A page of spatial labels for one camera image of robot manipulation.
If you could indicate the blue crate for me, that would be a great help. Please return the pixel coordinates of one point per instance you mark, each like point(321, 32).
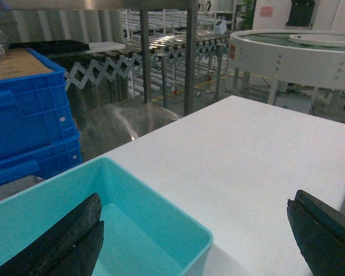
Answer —
point(44, 162)
point(34, 111)

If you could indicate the white foam board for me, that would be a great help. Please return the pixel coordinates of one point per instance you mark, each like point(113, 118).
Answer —
point(106, 46)

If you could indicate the grey expandable roller conveyor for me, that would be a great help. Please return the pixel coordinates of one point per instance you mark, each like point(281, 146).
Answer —
point(92, 68)

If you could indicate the black flat tray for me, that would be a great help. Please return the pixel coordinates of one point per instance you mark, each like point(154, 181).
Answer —
point(53, 47)

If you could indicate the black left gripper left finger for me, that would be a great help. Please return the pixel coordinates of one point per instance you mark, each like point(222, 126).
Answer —
point(70, 247)

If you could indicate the white round conveyor table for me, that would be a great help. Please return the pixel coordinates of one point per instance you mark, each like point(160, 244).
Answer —
point(303, 57)

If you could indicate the brown cardboard sheet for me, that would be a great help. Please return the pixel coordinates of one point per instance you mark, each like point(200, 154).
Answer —
point(20, 63)

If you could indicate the blue crate bottom right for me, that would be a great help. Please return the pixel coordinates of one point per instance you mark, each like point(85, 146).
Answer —
point(44, 162)

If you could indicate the blue crate top right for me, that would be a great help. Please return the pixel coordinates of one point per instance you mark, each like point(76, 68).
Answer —
point(34, 111)

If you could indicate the teal plastic box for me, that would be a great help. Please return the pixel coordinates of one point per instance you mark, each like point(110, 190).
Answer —
point(144, 233)

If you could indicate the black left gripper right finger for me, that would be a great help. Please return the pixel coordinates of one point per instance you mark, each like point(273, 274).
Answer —
point(319, 231)

